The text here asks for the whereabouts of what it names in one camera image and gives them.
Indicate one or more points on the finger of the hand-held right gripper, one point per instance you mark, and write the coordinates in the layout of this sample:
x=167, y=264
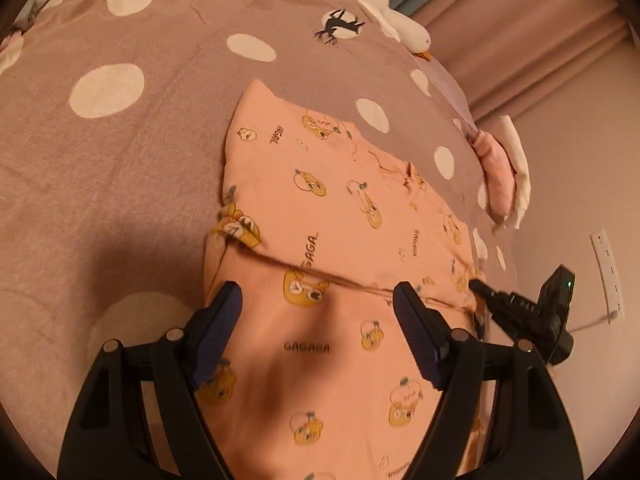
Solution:
x=507, y=312

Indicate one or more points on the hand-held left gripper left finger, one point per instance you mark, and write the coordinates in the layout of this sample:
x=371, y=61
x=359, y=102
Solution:
x=221, y=329

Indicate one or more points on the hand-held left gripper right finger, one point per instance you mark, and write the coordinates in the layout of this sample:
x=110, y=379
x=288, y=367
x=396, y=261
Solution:
x=414, y=331

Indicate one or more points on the orange cartoon print garment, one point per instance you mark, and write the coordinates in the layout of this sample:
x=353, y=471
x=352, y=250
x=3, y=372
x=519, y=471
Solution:
x=325, y=220

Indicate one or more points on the folded pink cloth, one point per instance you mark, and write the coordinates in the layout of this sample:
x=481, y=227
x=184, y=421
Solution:
x=495, y=170

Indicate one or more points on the folded cream cloth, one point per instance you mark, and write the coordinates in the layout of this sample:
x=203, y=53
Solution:
x=519, y=150

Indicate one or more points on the mauve polka dot blanket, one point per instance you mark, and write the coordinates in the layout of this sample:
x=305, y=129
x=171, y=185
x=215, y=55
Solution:
x=150, y=160

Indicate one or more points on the pink curtain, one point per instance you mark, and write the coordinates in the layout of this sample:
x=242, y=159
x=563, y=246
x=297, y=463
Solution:
x=525, y=35

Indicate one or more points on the white wall socket strip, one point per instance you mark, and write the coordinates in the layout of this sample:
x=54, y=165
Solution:
x=605, y=270

